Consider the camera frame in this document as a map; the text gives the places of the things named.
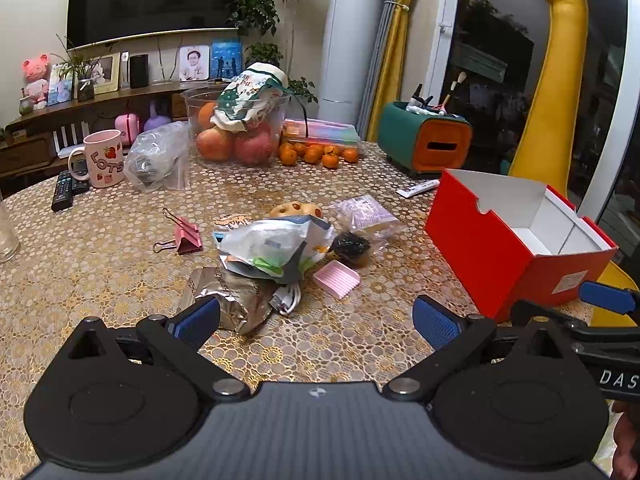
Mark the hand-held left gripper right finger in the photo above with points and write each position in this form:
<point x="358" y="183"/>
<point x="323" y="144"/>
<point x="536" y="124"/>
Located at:
<point x="435" y="322"/>

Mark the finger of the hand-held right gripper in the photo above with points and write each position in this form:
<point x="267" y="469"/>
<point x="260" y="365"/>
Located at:
<point x="605" y="296"/>
<point x="565" y="322"/>

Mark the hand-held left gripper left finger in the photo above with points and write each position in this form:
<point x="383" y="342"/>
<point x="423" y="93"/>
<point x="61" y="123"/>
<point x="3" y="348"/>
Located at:
<point x="197" y="317"/>

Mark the silver foil packet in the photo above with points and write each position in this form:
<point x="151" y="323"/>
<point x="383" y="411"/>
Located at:
<point x="225" y="300"/>

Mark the red cardboard box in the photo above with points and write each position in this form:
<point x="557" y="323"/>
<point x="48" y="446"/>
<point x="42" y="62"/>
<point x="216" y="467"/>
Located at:
<point x="480" y="260"/>

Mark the pink binder clip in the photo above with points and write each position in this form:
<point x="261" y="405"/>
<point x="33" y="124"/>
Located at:
<point x="187" y="240"/>

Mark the orange striped plush charm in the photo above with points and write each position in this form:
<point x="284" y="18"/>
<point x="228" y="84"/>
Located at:
<point x="232" y="221"/>

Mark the large white plastic packet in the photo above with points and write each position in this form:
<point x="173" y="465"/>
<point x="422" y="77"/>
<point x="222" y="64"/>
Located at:
<point x="270" y="242"/>

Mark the pink ribbed pad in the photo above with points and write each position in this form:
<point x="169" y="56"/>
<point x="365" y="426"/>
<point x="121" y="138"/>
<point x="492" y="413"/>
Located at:
<point x="336" y="280"/>

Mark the bag of black screws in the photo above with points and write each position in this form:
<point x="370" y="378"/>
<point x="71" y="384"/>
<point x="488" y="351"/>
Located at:
<point x="351" y="247"/>

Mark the clear snack packet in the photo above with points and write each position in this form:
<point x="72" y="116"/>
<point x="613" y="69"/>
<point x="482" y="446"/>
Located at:
<point x="365" y="215"/>

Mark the yellow pig toy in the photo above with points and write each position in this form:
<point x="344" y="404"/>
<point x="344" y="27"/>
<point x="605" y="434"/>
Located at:
<point x="295" y="208"/>

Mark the gold lace covered desktop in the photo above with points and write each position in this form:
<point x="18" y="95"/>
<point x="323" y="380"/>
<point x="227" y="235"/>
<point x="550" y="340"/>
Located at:
<point x="100" y="270"/>

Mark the person's right hand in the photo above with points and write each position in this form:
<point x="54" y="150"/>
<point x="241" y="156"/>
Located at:
<point x="627" y="440"/>

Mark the clear plastic bag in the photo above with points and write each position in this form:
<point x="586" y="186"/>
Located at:
<point x="155" y="157"/>

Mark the red apple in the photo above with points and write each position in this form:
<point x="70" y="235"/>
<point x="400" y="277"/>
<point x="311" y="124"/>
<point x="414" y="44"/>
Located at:
<point x="256" y="150"/>
<point x="215" y="145"/>

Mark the green orange tissue box organizer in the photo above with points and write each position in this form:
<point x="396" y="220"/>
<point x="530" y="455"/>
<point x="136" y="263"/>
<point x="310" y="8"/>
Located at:
<point x="440" y="147"/>

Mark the pink strawberry mug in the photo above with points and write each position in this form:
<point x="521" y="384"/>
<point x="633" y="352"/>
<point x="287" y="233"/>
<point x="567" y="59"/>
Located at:
<point x="105" y="160"/>

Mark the black remote control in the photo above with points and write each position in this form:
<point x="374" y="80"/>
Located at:
<point x="80" y="177"/>
<point x="62" y="192"/>

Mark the pile of tangerines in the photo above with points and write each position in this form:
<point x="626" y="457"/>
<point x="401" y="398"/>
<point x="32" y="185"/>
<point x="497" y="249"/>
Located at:
<point x="312" y="154"/>

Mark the purple rounded toy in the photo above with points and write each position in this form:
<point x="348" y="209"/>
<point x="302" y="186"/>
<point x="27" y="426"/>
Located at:
<point x="157" y="120"/>

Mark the pink small case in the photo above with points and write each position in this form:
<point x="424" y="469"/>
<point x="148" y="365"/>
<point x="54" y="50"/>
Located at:
<point x="126" y="129"/>

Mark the orange fruit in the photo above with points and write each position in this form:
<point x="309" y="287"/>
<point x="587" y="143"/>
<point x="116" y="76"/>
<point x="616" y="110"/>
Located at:
<point x="206" y="116"/>

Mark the drinking glass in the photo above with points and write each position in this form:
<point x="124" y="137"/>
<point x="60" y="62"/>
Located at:
<point x="7" y="235"/>

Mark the clear fruit bowl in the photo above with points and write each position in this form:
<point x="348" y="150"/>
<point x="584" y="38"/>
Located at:
<point x="195" y="105"/>

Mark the white tube in organizer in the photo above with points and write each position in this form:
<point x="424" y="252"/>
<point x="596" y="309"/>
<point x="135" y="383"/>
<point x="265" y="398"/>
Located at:
<point x="420" y="108"/>

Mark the yellow giraffe toy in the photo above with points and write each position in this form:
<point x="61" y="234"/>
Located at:
<point x="560" y="85"/>

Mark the white router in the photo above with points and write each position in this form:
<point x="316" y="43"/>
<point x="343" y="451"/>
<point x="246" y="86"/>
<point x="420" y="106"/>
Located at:
<point x="70" y="140"/>

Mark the pastel storage case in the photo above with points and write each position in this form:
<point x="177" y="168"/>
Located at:
<point x="325" y="130"/>

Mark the green white printed bag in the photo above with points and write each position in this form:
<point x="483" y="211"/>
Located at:
<point x="245" y="95"/>

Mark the wooden television cabinet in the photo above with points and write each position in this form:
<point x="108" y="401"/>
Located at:
<point x="30" y="152"/>

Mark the makeup brush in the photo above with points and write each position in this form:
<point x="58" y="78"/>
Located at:
<point x="457" y="85"/>

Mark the glass sliding door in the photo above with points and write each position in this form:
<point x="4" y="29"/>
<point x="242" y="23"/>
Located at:
<point x="490" y="85"/>

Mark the black speaker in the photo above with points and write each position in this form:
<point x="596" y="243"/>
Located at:
<point x="139" y="71"/>

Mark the small plant in glass pot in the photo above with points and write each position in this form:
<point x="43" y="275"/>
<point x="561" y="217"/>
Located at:
<point x="85" y="87"/>

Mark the grey curtain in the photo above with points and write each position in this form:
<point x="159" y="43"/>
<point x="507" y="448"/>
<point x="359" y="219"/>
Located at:
<point x="377" y="70"/>

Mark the blue picture card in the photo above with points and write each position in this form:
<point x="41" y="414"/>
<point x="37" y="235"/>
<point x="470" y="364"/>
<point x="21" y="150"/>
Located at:
<point x="226" y="59"/>

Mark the white framed photo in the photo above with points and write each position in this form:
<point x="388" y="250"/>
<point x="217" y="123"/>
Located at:
<point x="106" y="72"/>

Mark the yellow curtain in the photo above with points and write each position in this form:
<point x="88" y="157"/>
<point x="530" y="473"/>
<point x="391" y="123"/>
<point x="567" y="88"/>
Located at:
<point x="395" y="60"/>

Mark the pink bear figure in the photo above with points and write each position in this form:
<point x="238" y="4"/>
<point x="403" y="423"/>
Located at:
<point x="36" y="80"/>

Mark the white standing air conditioner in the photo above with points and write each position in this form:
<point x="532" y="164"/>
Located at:
<point x="350" y="35"/>

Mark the green potted tree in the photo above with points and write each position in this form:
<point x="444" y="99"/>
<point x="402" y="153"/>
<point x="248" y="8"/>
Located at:
<point x="265" y="5"/>

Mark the child photo frame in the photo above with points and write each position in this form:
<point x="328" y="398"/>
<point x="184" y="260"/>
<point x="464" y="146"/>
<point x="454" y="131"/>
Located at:
<point x="194" y="62"/>

